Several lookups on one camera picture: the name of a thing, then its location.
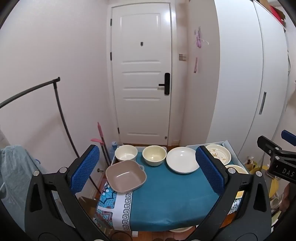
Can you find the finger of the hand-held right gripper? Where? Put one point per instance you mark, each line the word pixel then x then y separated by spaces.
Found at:
pixel 289 137
pixel 268 144

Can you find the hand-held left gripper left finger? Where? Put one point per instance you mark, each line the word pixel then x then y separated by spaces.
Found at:
pixel 85 169

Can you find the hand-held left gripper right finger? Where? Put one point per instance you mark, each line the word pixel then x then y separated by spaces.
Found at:
pixel 210 171

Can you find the patterned cream plate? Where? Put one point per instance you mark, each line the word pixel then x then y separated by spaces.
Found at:
pixel 219 153

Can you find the white plate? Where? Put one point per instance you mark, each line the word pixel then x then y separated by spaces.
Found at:
pixel 181 160

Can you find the brown square bowl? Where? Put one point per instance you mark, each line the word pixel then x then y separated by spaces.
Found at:
pixel 124 176

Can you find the white bowl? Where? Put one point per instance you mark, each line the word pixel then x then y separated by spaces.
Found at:
pixel 126 153

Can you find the cream bowl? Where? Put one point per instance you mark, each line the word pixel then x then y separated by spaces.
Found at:
pixel 154 156

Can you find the yellow chair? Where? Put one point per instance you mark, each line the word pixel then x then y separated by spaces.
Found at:
pixel 276 187

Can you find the brown paper bag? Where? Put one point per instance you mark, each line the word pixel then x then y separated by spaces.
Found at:
pixel 252 165

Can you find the cream plate with yellow rim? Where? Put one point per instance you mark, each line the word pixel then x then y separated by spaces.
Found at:
pixel 237 168

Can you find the blue water bottle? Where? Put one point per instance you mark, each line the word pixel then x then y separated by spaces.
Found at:
pixel 114 148

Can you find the teal patterned tablecloth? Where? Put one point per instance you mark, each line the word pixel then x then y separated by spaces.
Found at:
pixel 166 199

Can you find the grey blue garment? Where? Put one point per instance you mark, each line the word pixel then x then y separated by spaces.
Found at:
pixel 20 176

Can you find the white wardrobe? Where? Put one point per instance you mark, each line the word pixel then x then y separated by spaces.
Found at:
pixel 242 69

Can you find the black clothes rack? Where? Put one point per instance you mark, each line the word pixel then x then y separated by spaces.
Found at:
pixel 55 92

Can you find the white door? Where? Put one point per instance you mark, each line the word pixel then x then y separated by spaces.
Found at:
pixel 138 104

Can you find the red box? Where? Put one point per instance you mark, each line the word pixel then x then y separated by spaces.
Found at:
pixel 277 14

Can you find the pink wall sticker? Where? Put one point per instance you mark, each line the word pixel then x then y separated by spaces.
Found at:
pixel 195 66

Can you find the wall light switch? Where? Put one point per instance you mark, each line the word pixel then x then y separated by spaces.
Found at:
pixel 182 56

